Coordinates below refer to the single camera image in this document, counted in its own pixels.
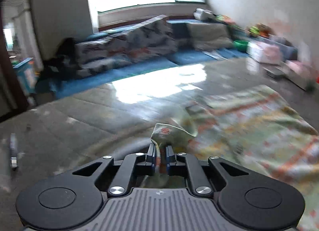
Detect green patterned children's garment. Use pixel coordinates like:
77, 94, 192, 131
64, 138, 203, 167
142, 85, 318, 230

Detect grey quilted star mat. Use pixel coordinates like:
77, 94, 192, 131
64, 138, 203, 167
1, 58, 318, 230

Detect blue floor mattress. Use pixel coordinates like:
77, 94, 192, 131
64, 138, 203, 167
34, 18, 250, 99

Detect butterfly print cushion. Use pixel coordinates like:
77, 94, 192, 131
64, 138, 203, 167
75, 15, 178, 78

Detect grey pillow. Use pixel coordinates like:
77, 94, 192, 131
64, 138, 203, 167
187, 23, 234, 51

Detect small metal tool on mat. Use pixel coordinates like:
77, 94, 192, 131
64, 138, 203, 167
9, 133, 18, 171

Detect white pink packaged bag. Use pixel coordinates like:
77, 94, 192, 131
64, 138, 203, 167
247, 41, 282, 64

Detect white plush toy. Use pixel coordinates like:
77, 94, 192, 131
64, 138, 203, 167
194, 8, 215, 21

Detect blue white cardboard box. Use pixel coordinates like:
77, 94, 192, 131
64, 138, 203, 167
13, 58, 37, 96

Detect orange green plush toys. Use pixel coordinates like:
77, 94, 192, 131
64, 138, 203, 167
247, 23, 273, 38

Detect black bag by wall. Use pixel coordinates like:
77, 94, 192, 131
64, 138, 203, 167
37, 37, 80, 82

